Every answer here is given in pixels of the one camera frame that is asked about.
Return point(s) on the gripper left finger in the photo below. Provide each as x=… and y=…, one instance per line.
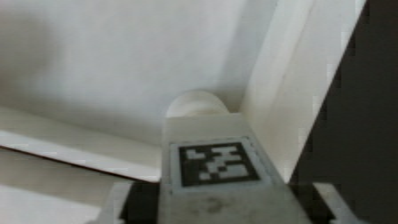
x=130, y=207

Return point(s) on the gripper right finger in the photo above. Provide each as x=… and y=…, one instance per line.
x=324, y=204

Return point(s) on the white leg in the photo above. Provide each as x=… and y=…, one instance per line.
x=221, y=185

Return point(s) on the white front fence rail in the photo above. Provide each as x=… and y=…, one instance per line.
x=52, y=193

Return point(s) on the white square tabletop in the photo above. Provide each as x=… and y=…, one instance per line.
x=102, y=57

